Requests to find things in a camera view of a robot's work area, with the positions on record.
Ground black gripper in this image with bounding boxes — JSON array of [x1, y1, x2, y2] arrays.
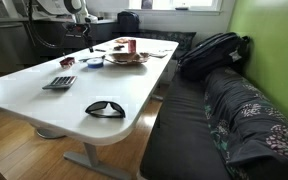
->
[[65, 22, 95, 54]]

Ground clear plastic utensil packet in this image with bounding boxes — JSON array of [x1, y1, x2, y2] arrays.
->
[[78, 54, 107, 63]]

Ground brown wooden bowl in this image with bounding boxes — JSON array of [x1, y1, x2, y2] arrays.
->
[[104, 51, 151, 66]]

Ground blue and white tape roll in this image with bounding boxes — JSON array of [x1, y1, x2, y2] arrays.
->
[[86, 57, 105, 70]]

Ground dark and white packet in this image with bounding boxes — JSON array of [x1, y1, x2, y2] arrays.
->
[[112, 44, 125, 52]]

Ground red toy wagon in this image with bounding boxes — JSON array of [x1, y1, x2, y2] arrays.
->
[[59, 56, 76, 70]]

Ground brown snack packet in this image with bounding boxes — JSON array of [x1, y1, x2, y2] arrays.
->
[[114, 37, 130, 45]]

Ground red soda can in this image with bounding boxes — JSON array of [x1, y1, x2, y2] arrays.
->
[[127, 38, 137, 54]]

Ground dark blue bag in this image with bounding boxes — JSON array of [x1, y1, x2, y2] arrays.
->
[[116, 10, 141, 33]]

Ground grey desk calculator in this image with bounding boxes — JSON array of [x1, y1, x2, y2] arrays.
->
[[41, 75, 79, 91]]

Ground black wraparound sunglasses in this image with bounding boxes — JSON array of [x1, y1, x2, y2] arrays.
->
[[84, 100, 127, 119]]

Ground white paper sheet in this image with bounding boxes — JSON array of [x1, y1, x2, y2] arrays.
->
[[149, 51, 169, 59]]

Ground dark grey counter cabinet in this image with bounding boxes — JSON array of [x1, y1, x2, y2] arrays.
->
[[0, 18, 118, 74]]

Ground white framed window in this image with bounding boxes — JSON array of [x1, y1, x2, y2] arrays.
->
[[126, 0, 224, 16]]

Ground grey metal table leg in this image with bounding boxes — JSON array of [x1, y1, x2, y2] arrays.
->
[[63, 142, 133, 180]]

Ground black backpack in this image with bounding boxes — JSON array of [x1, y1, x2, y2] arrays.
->
[[178, 31, 252, 82]]

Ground dark grey couch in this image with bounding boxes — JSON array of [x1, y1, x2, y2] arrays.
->
[[139, 71, 288, 180]]

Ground dark floral cushion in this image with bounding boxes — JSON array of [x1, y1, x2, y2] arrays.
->
[[203, 65, 288, 180]]

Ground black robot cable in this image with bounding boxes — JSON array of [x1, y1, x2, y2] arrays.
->
[[26, 0, 68, 50]]

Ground round grey pedestal base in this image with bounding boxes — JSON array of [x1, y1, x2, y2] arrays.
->
[[35, 127, 67, 140]]

